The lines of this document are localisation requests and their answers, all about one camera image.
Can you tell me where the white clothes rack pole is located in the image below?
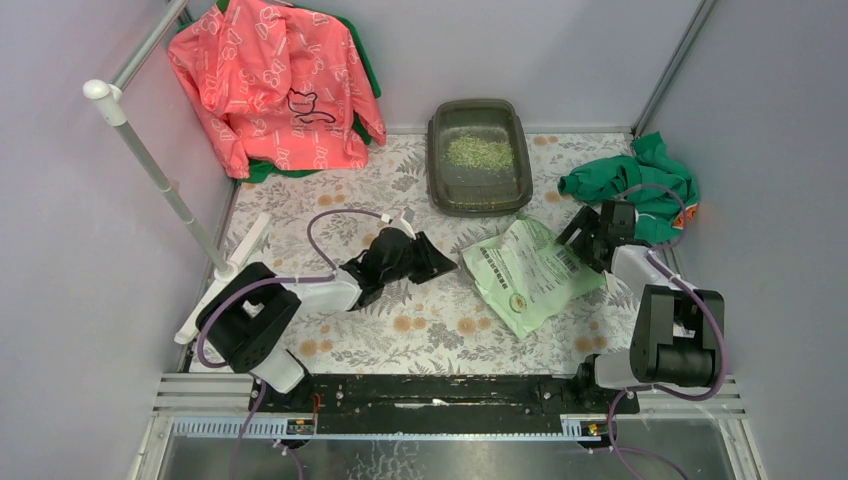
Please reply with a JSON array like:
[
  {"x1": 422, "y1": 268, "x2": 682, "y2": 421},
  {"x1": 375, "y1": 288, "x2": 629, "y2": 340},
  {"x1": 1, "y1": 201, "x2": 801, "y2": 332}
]
[{"x1": 82, "y1": 79, "x2": 270, "y2": 345}]

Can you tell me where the green cat litter bag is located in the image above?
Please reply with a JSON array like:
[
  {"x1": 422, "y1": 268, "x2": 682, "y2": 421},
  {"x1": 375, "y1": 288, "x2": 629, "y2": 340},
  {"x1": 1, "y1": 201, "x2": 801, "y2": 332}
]
[{"x1": 461, "y1": 215, "x2": 605, "y2": 340}]

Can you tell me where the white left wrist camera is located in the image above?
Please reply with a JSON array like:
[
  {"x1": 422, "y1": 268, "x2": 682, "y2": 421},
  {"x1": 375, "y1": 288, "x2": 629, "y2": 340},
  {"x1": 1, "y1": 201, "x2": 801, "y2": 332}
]
[{"x1": 388, "y1": 207, "x2": 416, "y2": 239}]

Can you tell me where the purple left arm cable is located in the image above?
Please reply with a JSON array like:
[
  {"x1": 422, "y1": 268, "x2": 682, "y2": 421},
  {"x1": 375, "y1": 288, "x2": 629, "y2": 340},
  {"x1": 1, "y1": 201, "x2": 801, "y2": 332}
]
[{"x1": 195, "y1": 208, "x2": 399, "y2": 480}]

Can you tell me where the grey plastic litter box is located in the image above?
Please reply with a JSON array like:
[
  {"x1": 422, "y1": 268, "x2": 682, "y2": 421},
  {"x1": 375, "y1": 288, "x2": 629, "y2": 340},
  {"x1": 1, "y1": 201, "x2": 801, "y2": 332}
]
[{"x1": 426, "y1": 99, "x2": 534, "y2": 217}]

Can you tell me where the pink hooded jacket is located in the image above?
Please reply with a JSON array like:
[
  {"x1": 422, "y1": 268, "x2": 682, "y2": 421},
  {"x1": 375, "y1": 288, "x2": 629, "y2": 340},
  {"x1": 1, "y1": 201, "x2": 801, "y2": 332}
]
[{"x1": 166, "y1": 0, "x2": 388, "y2": 180}]

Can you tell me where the floral patterned mat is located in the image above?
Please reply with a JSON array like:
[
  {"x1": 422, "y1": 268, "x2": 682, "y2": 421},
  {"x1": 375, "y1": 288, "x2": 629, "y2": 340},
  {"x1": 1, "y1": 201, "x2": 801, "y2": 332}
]
[{"x1": 226, "y1": 133, "x2": 639, "y2": 374}]

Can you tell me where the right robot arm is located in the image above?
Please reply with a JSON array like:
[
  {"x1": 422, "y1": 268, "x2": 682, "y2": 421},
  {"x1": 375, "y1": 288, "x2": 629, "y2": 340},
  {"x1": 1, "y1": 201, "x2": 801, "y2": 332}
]
[{"x1": 557, "y1": 200, "x2": 726, "y2": 412}]

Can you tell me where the beige bag sealing clip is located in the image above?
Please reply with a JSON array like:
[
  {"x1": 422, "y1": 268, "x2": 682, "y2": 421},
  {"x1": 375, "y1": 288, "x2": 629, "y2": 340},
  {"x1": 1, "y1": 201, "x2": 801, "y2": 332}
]
[{"x1": 603, "y1": 271, "x2": 618, "y2": 293}]

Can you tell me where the crumpled green garment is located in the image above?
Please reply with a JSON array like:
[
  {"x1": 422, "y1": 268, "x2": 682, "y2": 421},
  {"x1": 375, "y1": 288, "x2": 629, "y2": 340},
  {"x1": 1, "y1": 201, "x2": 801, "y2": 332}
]
[{"x1": 557, "y1": 132, "x2": 700, "y2": 245}]

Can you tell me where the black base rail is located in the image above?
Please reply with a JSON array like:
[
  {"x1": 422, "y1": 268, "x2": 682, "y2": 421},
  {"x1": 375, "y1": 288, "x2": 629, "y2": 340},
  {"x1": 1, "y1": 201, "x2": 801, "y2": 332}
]
[{"x1": 249, "y1": 374, "x2": 640, "y2": 435}]

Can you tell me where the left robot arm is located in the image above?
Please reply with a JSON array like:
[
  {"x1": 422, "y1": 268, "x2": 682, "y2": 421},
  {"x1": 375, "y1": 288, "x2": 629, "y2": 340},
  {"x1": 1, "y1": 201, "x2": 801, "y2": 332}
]
[{"x1": 195, "y1": 227, "x2": 458, "y2": 411}]

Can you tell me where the green cat litter pile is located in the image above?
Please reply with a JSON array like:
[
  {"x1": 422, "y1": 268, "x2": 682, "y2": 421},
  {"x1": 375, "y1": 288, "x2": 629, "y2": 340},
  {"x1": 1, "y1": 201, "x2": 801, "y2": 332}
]
[{"x1": 447, "y1": 135, "x2": 514, "y2": 172}]

